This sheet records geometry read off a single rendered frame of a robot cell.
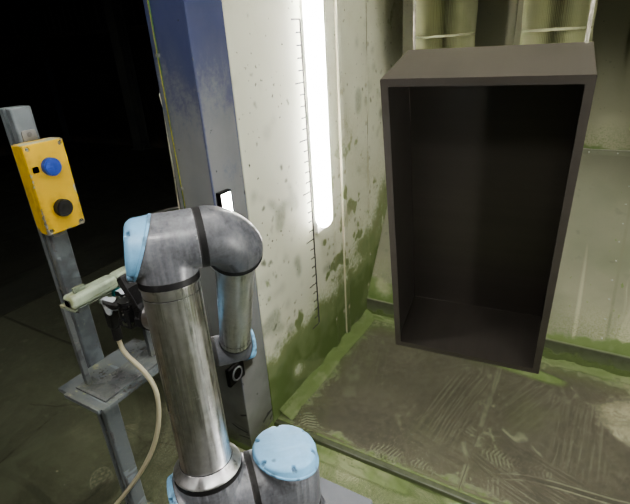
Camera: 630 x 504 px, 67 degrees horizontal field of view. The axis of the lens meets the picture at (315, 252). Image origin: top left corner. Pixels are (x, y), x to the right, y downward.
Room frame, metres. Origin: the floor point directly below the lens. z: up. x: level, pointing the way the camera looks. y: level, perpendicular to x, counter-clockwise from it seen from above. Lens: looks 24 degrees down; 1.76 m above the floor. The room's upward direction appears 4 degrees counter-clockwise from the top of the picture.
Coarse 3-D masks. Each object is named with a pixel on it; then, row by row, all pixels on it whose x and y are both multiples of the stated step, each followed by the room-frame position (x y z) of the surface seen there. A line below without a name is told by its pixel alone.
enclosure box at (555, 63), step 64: (448, 64) 1.62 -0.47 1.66; (512, 64) 1.52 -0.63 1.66; (576, 64) 1.42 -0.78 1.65; (384, 128) 1.61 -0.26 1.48; (448, 128) 1.87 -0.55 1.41; (512, 128) 1.77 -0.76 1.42; (576, 128) 1.68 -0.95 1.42; (448, 192) 1.92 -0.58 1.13; (512, 192) 1.81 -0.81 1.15; (448, 256) 1.98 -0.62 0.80; (512, 256) 1.85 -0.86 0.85; (448, 320) 1.90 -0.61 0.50; (512, 320) 1.85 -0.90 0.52
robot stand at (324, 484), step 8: (320, 480) 0.94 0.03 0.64; (320, 488) 0.91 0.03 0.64; (328, 488) 0.91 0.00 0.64; (336, 488) 0.91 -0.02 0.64; (344, 488) 0.91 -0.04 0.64; (328, 496) 0.89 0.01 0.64; (336, 496) 0.89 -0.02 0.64; (344, 496) 0.88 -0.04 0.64; (352, 496) 0.88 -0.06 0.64; (360, 496) 0.88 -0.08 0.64
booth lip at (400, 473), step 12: (276, 420) 1.81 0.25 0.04; (324, 444) 1.65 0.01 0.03; (336, 444) 1.63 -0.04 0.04; (348, 456) 1.58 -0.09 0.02; (360, 456) 1.56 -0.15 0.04; (384, 468) 1.49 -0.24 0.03; (396, 468) 1.48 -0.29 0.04; (408, 480) 1.43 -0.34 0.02; (420, 480) 1.41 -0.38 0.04; (444, 492) 1.35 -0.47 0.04; (456, 492) 1.34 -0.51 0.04
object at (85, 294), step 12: (108, 276) 1.29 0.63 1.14; (72, 288) 1.19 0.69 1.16; (84, 288) 1.22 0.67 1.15; (96, 288) 1.23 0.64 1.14; (108, 288) 1.26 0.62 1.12; (72, 300) 1.16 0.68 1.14; (84, 300) 1.19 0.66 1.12; (96, 300) 1.22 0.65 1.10; (108, 324) 1.26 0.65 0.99; (120, 336) 1.26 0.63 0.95
